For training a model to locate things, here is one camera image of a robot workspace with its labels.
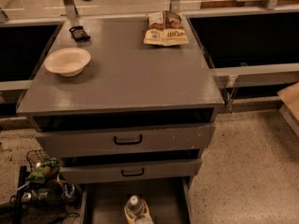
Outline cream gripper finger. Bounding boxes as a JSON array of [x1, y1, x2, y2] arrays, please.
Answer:
[[124, 205, 137, 224], [141, 200, 154, 224]]

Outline clear plastic water bottle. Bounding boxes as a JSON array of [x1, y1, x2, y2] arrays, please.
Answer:
[[124, 195, 143, 220]]

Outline grey open bottom drawer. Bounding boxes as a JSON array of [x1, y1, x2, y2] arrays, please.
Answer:
[[78, 177, 193, 224]]

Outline grey middle drawer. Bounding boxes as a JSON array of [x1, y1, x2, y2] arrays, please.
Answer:
[[61, 159, 202, 184]]

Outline grey top drawer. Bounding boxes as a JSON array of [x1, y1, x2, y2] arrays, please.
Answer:
[[36, 124, 216, 158]]

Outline grey drawer cabinet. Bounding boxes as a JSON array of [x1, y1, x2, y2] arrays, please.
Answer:
[[16, 15, 225, 185]]

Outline green chip bag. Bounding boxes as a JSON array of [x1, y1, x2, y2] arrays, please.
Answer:
[[26, 158, 61, 184]]

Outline white ceramic bowl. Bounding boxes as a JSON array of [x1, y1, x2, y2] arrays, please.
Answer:
[[44, 48, 91, 77]]

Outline brown and yellow snack bag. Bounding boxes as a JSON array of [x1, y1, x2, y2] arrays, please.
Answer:
[[144, 10, 189, 47]]

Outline small black snack packet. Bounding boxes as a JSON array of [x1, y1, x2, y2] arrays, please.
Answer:
[[69, 26, 91, 43]]

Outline black wire basket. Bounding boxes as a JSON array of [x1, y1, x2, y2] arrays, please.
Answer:
[[26, 149, 49, 171]]

